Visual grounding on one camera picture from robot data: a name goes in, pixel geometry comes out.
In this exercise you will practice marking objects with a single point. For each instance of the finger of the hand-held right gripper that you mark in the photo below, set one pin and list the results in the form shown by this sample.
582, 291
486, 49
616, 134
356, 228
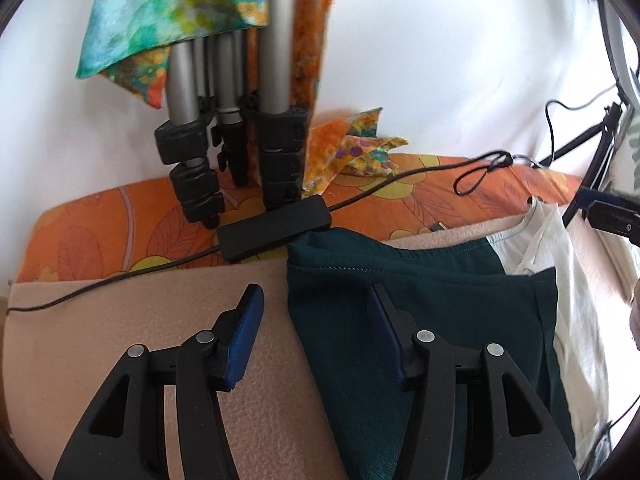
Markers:
612, 217

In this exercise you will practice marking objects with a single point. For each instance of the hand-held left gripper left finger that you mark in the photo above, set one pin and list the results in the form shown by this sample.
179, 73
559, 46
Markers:
242, 340

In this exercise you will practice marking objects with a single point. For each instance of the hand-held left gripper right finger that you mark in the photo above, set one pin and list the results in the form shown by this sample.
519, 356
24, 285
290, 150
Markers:
387, 330

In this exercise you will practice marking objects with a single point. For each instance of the dark green cream tree-print t-shirt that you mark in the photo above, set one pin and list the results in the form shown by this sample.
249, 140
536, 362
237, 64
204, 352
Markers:
450, 285

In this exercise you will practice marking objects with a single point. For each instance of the small black tripod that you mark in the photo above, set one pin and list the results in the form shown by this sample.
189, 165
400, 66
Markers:
580, 137

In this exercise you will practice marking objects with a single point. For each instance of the peach fleece blanket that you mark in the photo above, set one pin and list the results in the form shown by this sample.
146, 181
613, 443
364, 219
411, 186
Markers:
125, 310

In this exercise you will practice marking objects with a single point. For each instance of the orange floral bedsheet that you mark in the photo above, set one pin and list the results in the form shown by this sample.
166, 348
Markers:
125, 220

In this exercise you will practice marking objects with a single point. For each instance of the small colourful folded cloth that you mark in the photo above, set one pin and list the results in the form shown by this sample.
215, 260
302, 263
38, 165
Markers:
330, 150

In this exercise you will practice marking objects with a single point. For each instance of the folded silver black tripod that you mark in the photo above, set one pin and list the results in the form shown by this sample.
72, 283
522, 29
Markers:
277, 60

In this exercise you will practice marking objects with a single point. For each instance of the orange patterned cloth strip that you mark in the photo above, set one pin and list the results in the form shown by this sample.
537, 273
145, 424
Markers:
312, 35

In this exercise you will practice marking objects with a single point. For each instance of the colourful patterned scarf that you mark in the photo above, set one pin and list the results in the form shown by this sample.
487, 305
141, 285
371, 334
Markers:
150, 10

